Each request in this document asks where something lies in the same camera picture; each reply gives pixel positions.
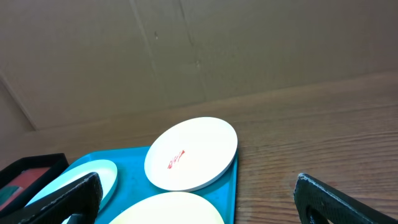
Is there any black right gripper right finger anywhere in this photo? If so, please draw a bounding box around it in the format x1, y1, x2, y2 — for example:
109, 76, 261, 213
294, 173, 397, 224

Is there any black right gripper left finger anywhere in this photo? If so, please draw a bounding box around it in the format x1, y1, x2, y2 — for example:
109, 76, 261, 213
1, 172, 103, 224

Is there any light blue plate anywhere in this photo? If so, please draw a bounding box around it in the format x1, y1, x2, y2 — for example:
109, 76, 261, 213
25, 159, 118, 214

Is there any yellow plate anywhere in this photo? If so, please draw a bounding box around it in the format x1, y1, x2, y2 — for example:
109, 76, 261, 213
111, 192, 224, 224

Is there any teal plastic tray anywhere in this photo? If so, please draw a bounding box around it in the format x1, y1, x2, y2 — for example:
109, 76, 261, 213
67, 146, 239, 224

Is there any black tray with red liquid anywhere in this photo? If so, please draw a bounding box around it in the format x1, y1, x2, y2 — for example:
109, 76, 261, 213
1, 153, 69, 217

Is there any white plate with red stain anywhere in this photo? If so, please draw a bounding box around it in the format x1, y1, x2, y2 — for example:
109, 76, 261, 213
144, 117, 238, 192

